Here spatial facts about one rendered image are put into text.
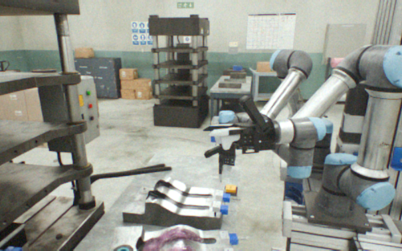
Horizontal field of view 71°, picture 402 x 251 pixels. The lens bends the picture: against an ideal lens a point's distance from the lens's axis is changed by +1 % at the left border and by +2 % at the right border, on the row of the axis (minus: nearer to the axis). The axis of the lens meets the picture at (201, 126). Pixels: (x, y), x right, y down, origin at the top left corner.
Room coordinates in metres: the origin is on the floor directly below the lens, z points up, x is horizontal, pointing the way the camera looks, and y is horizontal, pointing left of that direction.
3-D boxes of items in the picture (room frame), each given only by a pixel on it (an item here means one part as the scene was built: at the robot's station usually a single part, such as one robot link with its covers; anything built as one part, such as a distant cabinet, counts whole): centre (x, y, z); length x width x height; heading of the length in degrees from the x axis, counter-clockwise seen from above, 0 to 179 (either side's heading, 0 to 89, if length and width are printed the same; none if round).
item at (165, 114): (6.01, 0.36, 1.03); 1.54 x 0.94 x 2.06; 169
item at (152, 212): (1.31, 0.13, 0.87); 0.50 x 0.26 x 0.14; 79
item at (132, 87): (7.93, 1.83, 0.42); 0.86 x 0.33 x 0.83; 79
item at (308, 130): (0.83, -0.32, 1.43); 0.11 x 0.08 x 0.09; 102
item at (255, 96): (7.08, -1.77, 0.47); 1.10 x 0.52 x 0.94; 87
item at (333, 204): (1.01, -0.55, 1.09); 0.15 x 0.15 x 0.10
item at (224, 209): (1.20, -0.12, 0.89); 0.13 x 0.05 x 0.05; 79
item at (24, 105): (4.63, 2.90, 0.47); 1.22 x 0.80 x 0.94; 83
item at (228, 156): (1.31, -0.13, 1.15); 0.09 x 0.08 x 0.12; 79
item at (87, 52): (8.09, 3.23, 1.26); 0.42 x 0.33 x 0.29; 79
